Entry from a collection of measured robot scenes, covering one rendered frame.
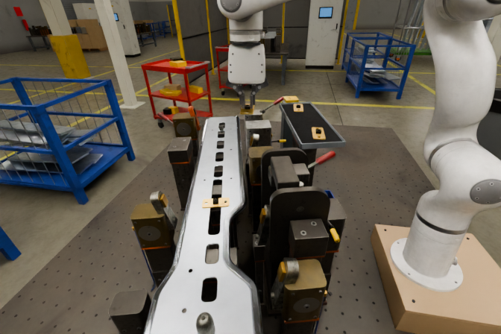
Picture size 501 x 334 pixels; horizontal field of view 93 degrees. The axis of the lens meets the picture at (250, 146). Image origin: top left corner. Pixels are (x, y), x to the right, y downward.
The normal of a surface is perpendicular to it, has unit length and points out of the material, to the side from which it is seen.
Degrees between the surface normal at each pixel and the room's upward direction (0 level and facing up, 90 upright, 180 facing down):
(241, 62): 90
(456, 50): 53
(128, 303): 0
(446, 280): 4
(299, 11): 90
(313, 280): 0
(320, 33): 90
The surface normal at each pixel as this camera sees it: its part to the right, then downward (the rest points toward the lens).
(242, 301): -0.03, -0.87
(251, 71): -0.02, 0.54
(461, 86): -0.62, 0.46
